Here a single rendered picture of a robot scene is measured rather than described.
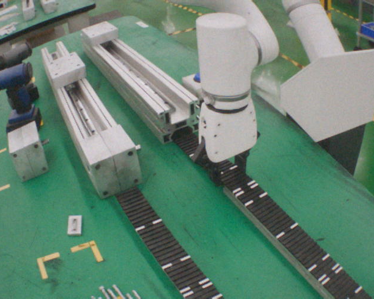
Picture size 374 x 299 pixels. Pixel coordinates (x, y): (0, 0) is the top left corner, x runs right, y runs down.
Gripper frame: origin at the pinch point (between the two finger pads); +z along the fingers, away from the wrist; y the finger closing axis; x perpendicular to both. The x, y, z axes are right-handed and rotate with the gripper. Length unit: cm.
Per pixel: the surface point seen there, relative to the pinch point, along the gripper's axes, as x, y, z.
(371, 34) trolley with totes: 126, 270, 51
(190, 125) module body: 18.8, 2.4, 1.8
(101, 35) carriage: 76, -1, -8
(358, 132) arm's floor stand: -2.5, 47.2, 8.5
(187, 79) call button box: 32.7, 9.6, -2.0
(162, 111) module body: 18.9, -3.9, -4.5
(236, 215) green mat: -8.2, -3.3, 4.0
